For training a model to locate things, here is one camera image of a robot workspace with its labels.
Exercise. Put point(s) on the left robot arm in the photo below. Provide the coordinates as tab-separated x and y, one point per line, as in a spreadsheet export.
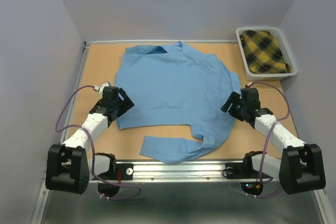
73	163

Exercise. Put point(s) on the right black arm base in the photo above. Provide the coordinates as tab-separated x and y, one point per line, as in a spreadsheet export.
238	170

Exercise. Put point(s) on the white plastic basket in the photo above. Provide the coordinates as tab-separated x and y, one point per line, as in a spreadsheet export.
289	59

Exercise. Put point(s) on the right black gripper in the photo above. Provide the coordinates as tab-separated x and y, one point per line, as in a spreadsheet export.
233	97

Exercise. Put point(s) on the yellow plaid shirt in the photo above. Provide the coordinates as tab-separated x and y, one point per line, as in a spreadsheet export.
262	53

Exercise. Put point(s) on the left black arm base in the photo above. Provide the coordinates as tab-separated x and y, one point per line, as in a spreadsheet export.
120	171

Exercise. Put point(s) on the aluminium mounting rail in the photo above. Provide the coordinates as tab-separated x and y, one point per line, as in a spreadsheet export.
192	171

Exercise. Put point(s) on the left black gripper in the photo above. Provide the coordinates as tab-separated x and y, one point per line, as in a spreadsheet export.
126	104

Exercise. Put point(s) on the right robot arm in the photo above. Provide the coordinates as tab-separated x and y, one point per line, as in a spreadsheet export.
300	167

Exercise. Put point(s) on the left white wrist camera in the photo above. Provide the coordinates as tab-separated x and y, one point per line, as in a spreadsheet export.
102	86

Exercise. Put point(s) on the light blue long sleeve shirt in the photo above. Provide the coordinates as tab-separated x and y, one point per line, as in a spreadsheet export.
177	85

